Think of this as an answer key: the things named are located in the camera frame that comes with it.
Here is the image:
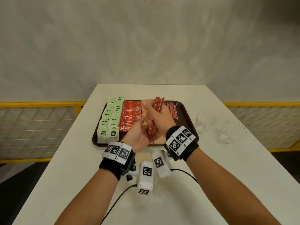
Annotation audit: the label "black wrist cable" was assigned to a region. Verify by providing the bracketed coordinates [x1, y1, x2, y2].
[170, 168, 199, 183]
[100, 184, 139, 225]

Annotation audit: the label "person's left forearm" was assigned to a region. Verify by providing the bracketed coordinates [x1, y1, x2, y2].
[54, 169, 119, 225]

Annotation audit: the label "row of red Nescafe sachets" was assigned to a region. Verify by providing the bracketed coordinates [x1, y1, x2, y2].
[119, 100, 143, 133]

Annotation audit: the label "left wristband with marker tiles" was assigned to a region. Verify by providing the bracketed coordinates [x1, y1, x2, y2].
[99, 142, 137, 182]

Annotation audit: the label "neat rows of sugar packets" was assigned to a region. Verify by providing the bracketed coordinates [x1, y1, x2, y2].
[140, 99, 167, 145]

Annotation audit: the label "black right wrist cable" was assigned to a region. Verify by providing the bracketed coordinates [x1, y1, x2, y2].
[170, 168, 199, 183]

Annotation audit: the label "clear glass cups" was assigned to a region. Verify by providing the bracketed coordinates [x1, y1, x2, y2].
[195, 112, 248, 145]

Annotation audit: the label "person's right forearm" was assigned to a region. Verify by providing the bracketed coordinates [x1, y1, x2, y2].
[186, 147, 283, 225]

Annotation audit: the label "person's right hand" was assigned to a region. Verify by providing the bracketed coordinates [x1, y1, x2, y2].
[141, 100, 178, 139]

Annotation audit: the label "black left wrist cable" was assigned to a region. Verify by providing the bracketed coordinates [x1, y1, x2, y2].
[100, 184, 139, 225]

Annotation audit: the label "brown plastic tray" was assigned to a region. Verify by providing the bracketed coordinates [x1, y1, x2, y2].
[92, 100, 199, 147]

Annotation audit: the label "person's left hand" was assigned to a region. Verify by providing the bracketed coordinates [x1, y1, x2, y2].
[120, 118, 163, 153]

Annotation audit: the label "marker cube on right wrist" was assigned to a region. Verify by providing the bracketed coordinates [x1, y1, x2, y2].
[151, 150, 173, 179]

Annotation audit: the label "neat rows of tea bags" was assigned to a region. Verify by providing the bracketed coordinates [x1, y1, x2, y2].
[97, 96, 124, 144]

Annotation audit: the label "right wristband with marker tiles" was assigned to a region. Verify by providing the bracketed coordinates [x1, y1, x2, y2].
[164, 126, 200, 162]

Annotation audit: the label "wristband with marker tiles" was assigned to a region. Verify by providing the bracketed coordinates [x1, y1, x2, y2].
[164, 126, 200, 162]
[99, 142, 137, 182]

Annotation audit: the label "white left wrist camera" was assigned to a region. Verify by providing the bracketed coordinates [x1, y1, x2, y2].
[126, 161, 155, 196]

